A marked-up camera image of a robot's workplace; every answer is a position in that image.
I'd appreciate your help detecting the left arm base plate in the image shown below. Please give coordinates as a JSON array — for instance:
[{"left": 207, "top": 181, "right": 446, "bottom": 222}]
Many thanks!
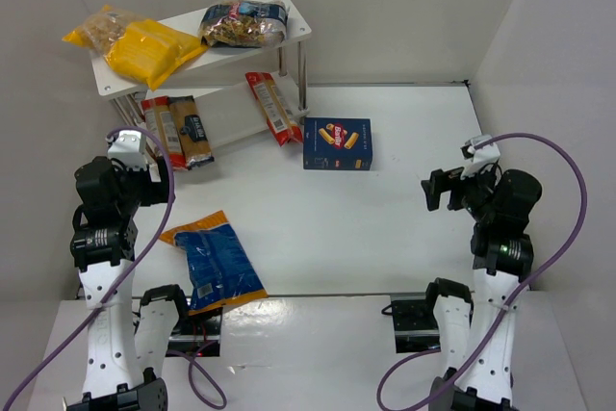
[{"left": 168, "top": 308, "right": 222, "bottom": 357}]

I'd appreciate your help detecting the blue and orange pasta bag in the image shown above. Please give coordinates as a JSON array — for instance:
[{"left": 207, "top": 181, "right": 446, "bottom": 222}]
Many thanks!
[{"left": 159, "top": 211, "right": 268, "bottom": 316}]

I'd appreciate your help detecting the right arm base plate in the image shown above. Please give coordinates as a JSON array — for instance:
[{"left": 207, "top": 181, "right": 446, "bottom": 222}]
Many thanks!
[{"left": 381, "top": 297, "right": 440, "bottom": 354}]

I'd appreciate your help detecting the yellow pasta bag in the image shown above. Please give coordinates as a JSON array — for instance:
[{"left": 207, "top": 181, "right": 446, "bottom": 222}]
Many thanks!
[{"left": 104, "top": 19, "right": 208, "bottom": 90}]

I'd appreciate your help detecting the clear bag of fusilli pasta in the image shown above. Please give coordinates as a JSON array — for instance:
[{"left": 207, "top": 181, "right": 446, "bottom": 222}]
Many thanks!
[{"left": 63, "top": 5, "right": 145, "bottom": 54}]

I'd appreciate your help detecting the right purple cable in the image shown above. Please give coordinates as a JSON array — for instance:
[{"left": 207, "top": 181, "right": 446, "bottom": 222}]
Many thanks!
[{"left": 375, "top": 132, "right": 589, "bottom": 411}]

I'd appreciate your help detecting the blue Barilla rigatoni box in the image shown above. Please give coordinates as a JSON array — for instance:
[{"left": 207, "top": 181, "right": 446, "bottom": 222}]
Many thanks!
[{"left": 302, "top": 117, "right": 373, "bottom": 171}]

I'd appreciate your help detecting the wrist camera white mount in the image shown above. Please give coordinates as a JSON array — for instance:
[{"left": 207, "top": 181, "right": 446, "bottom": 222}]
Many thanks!
[
  {"left": 107, "top": 130, "right": 161, "bottom": 182},
  {"left": 461, "top": 135, "right": 501, "bottom": 179}
]

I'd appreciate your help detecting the white two-tier shelf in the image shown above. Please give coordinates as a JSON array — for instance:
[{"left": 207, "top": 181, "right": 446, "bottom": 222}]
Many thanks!
[{"left": 90, "top": 0, "right": 312, "bottom": 149}]

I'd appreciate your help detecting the red spaghetti pack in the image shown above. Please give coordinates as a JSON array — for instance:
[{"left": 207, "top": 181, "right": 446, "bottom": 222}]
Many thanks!
[
  {"left": 244, "top": 71, "right": 303, "bottom": 146},
  {"left": 141, "top": 96, "right": 187, "bottom": 170}
]

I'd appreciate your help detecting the purple cable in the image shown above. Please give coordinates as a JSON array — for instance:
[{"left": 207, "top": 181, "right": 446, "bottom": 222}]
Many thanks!
[
  {"left": 375, "top": 132, "right": 589, "bottom": 411},
  {"left": 0, "top": 126, "right": 227, "bottom": 411}
]

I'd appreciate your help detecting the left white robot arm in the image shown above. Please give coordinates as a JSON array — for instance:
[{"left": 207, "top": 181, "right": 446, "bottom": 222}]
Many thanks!
[{"left": 70, "top": 156, "right": 188, "bottom": 410}]

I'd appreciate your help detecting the dark blue mixed pasta bag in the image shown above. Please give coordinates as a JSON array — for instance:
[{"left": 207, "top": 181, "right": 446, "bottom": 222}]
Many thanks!
[{"left": 198, "top": 0, "right": 289, "bottom": 48}]

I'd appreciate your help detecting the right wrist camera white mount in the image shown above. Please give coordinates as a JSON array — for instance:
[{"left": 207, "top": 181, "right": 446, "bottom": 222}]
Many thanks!
[{"left": 461, "top": 135, "right": 501, "bottom": 179}]

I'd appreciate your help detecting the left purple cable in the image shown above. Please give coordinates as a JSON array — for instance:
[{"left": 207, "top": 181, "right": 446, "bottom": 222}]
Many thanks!
[{"left": 0, "top": 126, "right": 227, "bottom": 411}]

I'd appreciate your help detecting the red spaghetti pack left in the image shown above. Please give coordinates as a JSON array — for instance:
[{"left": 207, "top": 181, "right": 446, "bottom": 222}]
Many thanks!
[{"left": 141, "top": 96, "right": 187, "bottom": 170}]

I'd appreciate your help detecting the red spaghetti pack right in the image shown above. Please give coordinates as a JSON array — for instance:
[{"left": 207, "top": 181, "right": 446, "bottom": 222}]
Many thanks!
[{"left": 244, "top": 71, "right": 303, "bottom": 146}]

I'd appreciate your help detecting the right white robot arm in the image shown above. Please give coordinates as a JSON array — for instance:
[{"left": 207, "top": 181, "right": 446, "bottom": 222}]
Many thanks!
[{"left": 421, "top": 164, "right": 542, "bottom": 410}]

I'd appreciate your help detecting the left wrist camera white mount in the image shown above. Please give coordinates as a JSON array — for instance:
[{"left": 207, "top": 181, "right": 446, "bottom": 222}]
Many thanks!
[{"left": 107, "top": 130, "right": 161, "bottom": 182}]

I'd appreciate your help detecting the brown spaghetti pack black label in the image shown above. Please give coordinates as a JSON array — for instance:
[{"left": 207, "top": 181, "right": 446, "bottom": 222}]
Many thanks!
[{"left": 168, "top": 95, "right": 215, "bottom": 170}]

